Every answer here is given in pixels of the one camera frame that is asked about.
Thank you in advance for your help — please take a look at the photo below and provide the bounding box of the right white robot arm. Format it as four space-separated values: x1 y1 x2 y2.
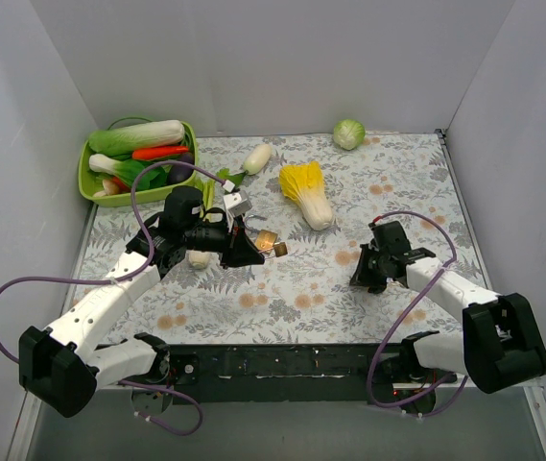
350 220 546 394

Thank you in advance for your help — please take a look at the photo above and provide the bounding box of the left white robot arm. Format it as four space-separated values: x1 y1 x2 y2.
18 186 265 418

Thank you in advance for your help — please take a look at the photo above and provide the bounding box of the small brass padlock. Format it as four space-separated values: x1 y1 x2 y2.
262 242 288 259

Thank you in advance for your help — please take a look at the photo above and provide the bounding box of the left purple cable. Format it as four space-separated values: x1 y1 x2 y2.
0 160 235 436

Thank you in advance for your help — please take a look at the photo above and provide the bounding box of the green plastic basket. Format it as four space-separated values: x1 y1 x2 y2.
78 117 201 208

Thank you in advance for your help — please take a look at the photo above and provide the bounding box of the yellow napa cabbage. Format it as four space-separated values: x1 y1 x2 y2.
279 161 334 231

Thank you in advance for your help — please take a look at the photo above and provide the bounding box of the orange carrot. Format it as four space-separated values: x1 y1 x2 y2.
131 145 190 161

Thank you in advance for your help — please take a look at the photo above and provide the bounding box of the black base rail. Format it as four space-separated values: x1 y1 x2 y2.
163 343 378 403

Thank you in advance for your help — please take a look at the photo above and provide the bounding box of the purple eggplant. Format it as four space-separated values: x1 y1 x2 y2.
166 152 195 185

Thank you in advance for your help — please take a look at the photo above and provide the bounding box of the celery stalk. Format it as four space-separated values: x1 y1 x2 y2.
187 180 215 270

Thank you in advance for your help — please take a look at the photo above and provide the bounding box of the green bok choy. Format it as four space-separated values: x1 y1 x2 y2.
88 154 167 191

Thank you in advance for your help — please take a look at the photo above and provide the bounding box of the large brass padlock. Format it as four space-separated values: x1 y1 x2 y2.
244 214 278 254

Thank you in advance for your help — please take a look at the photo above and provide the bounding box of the white radish with leaves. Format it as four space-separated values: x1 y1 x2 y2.
217 143 273 186

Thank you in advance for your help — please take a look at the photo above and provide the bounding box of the floral table mat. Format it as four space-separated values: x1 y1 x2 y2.
68 133 494 346

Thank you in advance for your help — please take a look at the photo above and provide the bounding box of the round green cabbage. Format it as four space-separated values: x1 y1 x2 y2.
333 119 366 151

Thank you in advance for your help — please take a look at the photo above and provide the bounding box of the napa cabbage in basket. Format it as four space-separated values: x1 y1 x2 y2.
88 120 185 157

